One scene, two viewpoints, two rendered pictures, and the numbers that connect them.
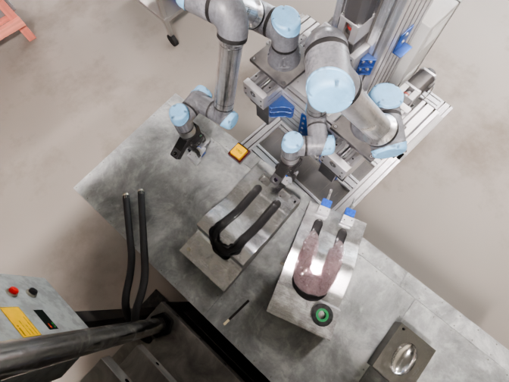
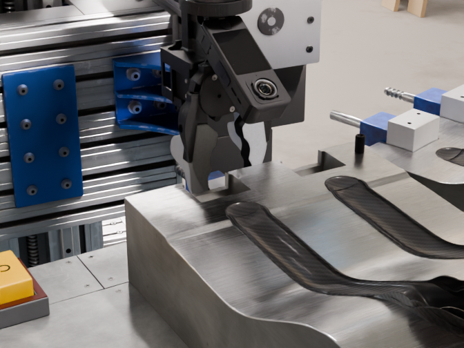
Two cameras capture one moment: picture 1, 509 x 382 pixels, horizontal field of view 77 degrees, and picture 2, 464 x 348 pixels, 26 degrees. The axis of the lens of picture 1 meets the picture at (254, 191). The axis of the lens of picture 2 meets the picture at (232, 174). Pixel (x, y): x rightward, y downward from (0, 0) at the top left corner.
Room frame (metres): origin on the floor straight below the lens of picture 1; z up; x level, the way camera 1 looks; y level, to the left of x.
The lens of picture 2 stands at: (0.30, 0.76, 1.31)
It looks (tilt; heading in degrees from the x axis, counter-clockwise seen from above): 26 degrees down; 283
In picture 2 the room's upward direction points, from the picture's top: straight up
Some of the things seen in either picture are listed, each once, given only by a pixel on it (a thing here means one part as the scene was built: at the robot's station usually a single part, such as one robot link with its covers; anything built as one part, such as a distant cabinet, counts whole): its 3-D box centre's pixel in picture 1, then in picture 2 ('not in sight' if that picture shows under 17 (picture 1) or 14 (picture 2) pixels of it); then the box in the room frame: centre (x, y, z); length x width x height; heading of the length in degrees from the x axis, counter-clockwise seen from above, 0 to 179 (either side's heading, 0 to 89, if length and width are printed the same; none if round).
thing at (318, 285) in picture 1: (318, 262); not in sight; (0.12, -0.22, 0.90); 0.26 x 0.18 x 0.08; 150
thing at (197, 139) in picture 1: (191, 136); not in sight; (0.71, 0.25, 0.99); 0.09 x 0.08 x 0.12; 134
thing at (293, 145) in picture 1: (292, 145); not in sight; (0.53, -0.16, 1.14); 0.09 x 0.08 x 0.11; 84
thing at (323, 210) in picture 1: (326, 202); (377, 129); (0.38, -0.31, 0.86); 0.13 x 0.05 x 0.05; 150
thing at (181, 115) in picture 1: (181, 117); not in sight; (0.71, 0.25, 1.15); 0.09 x 0.08 x 0.11; 139
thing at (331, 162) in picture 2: (284, 195); (310, 179); (0.43, -0.13, 0.87); 0.05 x 0.05 x 0.04; 43
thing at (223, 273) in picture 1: (240, 225); (405, 310); (0.32, 0.08, 0.87); 0.50 x 0.26 x 0.14; 133
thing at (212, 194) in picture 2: (266, 180); (215, 204); (0.51, -0.06, 0.87); 0.05 x 0.05 x 0.04; 43
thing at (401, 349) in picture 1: (401, 356); not in sight; (-0.26, -0.48, 0.84); 0.20 x 0.15 x 0.07; 133
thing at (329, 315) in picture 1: (321, 314); not in sight; (-0.07, -0.20, 0.93); 0.08 x 0.08 x 0.04
